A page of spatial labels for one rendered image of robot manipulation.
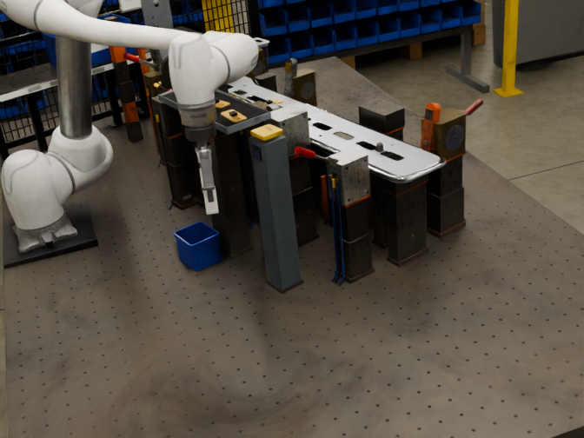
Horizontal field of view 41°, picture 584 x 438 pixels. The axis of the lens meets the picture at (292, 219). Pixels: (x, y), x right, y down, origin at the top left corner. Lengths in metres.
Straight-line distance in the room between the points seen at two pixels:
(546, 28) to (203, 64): 3.77
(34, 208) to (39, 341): 0.51
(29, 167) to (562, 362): 1.59
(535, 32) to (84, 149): 3.48
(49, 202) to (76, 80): 0.39
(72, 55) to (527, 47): 3.54
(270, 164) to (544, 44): 3.65
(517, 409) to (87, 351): 1.05
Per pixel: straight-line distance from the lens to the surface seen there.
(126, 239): 2.52
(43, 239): 2.53
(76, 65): 2.41
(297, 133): 2.18
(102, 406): 1.90
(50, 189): 2.52
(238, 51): 1.96
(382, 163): 2.10
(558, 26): 5.44
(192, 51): 1.84
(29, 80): 3.11
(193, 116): 1.88
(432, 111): 2.18
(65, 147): 2.56
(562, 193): 4.11
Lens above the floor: 1.91
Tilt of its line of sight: 29 degrees down
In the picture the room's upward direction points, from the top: 6 degrees counter-clockwise
